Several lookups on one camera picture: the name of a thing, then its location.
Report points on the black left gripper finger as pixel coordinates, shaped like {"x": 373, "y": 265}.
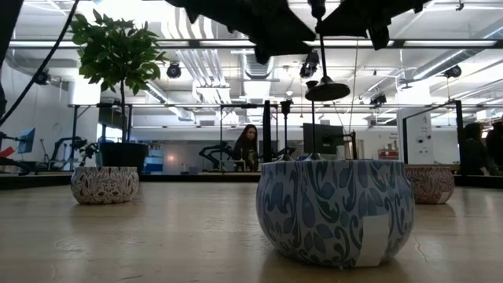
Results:
{"x": 291, "y": 27}

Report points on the white pillar with signs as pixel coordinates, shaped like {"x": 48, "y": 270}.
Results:
{"x": 418, "y": 137}

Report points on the white tealight candle bottom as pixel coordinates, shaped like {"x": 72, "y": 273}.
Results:
{"x": 334, "y": 212}

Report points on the green potted plant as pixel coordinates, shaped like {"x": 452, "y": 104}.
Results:
{"x": 118, "y": 59}

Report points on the black monitor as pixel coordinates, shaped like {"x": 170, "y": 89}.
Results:
{"x": 322, "y": 137}

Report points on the white tealight candle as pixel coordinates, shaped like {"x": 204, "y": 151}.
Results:
{"x": 334, "y": 212}
{"x": 430, "y": 184}

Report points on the short black candlestick holder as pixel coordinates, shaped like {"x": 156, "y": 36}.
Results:
{"x": 286, "y": 129}

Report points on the black ceiling spotlight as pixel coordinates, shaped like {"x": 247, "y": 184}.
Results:
{"x": 378, "y": 99}
{"x": 309, "y": 65}
{"x": 452, "y": 71}
{"x": 173, "y": 70}
{"x": 41, "y": 77}

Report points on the blue lit monitor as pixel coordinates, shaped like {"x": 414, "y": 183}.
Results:
{"x": 26, "y": 140}

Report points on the black background robot arm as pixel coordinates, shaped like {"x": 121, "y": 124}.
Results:
{"x": 214, "y": 151}
{"x": 64, "y": 146}

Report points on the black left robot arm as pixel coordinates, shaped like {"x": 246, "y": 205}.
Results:
{"x": 6, "y": 23}

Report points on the black aluminium rig frame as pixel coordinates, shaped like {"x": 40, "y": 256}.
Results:
{"x": 196, "y": 177}

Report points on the small red item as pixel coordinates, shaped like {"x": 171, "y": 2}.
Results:
{"x": 7, "y": 152}

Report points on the medium black candlestick holder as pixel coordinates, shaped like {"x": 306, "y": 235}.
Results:
{"x": 327, "y": 90}

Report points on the person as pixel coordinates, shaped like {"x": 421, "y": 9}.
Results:
{"x": 247, "y": 147}
{"x": 473, "y": 149}
{"x": 496, "y": 143}

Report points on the blue storage bins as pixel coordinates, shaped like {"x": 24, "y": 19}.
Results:
{"x": 154, "y": 161}

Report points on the silver round air duct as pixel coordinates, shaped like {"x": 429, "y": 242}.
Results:
{"x": 257, "y": 68}

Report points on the white brown floral candle tin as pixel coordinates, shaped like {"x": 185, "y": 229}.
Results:
{"x": 104, "y": 184}

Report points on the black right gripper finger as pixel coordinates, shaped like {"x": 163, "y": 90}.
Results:
{"x": 346, "y": 19}

